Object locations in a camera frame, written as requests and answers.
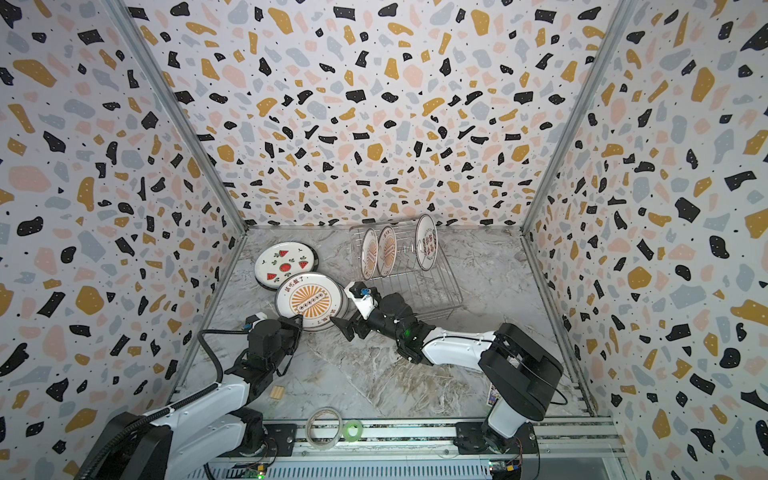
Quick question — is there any green tape roll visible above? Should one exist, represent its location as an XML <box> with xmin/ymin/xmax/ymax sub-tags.
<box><xmin>342</xmin><ymin>419</ymin><xmax>364</xmax><ymax>442</ymax></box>

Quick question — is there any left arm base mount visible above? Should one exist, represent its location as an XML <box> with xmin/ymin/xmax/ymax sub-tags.
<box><xmin>218</xmin><ymin>423</ymin><xmax>297</xmax><ymax>460</ymax></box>

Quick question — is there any orange sunburst plate front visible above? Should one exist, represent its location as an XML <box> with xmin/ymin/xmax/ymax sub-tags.
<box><xmin>361</xmin><ymin>228</ymin><xmax>379</xmax><ymax>280</ymax></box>

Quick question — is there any watermelon blue rim plate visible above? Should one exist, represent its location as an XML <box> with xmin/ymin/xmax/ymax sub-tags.
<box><xmin>253</xmin><ymin>241</ymin><xmax>318</xmax><ymax>287</ymax></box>

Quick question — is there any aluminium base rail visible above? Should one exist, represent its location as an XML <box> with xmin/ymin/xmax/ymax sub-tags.
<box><xmin>181</xmin><ymin>417</ymin><xmax>634</xmax><ymax>479</ymax></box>

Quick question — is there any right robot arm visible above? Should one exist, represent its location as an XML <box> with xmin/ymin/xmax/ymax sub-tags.
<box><xmin>331</xmin><ymin>282</ymin><xmax>563</xmax><ymax>453</ymax></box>

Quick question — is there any orange sunburst plate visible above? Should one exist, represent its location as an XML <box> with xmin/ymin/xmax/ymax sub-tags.
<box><xmin>275</xmin><ymin>272</ymin><xmax>348</xmax><ymax>332</ymax></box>
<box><xmin>361</xmin><ymin>228</ymin><xmax>379</xmax><ymax>280</ymax></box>
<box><xmin>377</xmin><ymin>226</ymin><xmax>398</xmax><ymax>277</ymax></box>

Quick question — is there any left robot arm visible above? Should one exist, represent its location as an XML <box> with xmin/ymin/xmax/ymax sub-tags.
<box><xmin>76</xmin><ymin>315</ymin><xmax>303</xmax><ymax>479</ymax></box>

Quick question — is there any wire dish rack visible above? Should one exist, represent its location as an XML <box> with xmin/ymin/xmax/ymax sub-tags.
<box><xmin>350</xmin><ymin>217</ymin><xmax>463</xmax><ymax>322</ymax></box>

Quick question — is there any clear tape roll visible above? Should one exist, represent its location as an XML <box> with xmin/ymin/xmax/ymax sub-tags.
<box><xmin>305</xmin><ymin>407</ymin><xmax>343</xmax><ymax>451</ymax></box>

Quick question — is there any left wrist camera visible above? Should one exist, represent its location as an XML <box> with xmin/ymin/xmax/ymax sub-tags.
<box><xmin>243</xmin><ymin>312</ymin><xmax>267</xmax><ymax>331</ymax></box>

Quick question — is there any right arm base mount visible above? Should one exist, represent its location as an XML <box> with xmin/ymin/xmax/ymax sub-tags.
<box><xmin>453</xmin><ymin>421</ymin><xmax>538</xmax><ymax>455</ymax></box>

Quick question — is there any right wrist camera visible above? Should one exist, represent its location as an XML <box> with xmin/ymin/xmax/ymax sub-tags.
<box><xmin>345</xmin><ymin>282</ymin><xmax>377</xmax><ymax>321</ymax></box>

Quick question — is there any colourful card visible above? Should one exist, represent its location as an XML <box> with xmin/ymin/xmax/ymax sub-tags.
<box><xmin>487</xmin><ymin>385</ymin><xmax>499</xmax><ymax>407</ymax></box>

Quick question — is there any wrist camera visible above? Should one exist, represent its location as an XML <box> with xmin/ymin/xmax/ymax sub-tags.
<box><xmin>345</xmin><ymin>282</ymin><xmax>377</xmax><ymax>321</ymax></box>
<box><xmin>243</xmin><ymin>312</ymin><xmax>267</xmax><ymax>331</ymax></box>

